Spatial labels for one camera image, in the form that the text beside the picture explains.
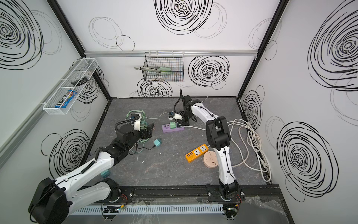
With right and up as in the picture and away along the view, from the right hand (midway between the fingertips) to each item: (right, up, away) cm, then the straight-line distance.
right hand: (179, 122), depth 99 cm
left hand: (-18, +1, -19) cm, 26 cm away
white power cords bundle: (+48, -22, -13) cm, 54 cm away
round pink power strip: (+19, -22, -15) cm, 33 cm away
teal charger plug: (-14, -12, -8) cm, 20 cm away
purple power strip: (-9, -4, -1) cm, 10 cm away
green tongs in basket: (-14, +36, -8) cm, 39 cm away
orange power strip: (+11, -18, -13) cm, 25 cm away
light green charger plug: (-5, -1, -5) cm, 7 cm away
